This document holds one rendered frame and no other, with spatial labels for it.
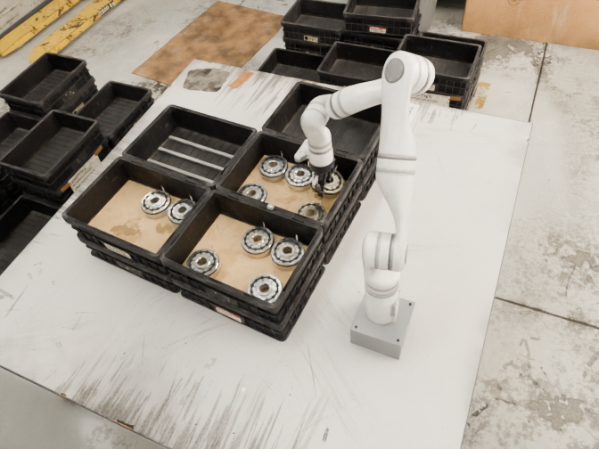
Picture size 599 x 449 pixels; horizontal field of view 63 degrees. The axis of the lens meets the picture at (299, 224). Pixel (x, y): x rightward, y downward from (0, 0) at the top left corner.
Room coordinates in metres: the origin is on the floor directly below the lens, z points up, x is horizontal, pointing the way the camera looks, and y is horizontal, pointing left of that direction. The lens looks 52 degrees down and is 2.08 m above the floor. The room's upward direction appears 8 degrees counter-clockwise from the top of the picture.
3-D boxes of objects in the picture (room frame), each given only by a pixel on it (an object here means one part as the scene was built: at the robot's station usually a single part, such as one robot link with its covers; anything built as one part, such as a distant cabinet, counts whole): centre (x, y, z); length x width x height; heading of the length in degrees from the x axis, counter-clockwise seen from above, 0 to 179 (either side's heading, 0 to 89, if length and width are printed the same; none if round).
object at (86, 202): (1.08, 0.51, 0.87); 0.40 x 0.30 x 0.11; 56
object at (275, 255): (0.85, 0.05, 0.86); 0.10 x 0.10 x 0.01
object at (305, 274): (0.85, 0.18, 0.87); 0.40 x 0.30 x 0.11; 56
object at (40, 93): (2.41, 1.26, 0.37); 0.40 x 0.30 x 0.45; 150
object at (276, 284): (0.73, 0.13, 0.86); 0.10 x 0.10 x 0.01
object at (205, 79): (2.01, 0.34, 0.71); 0.22 x 0.19 x 0.01; 60
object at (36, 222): (1.52, 1.32, 0.26); 0.40 x 0.30 x 0.23; 150
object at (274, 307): (0.85, 0.18, 0.92); 0.40 x 0.30 x 0.02; 56
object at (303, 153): (1.08, -0.08, 1.04); 0.11 x 0.09 x 0.06; 55
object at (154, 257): (1.08, 0.51, 0.92); 0.40 x 0.30 x 0.02; 56
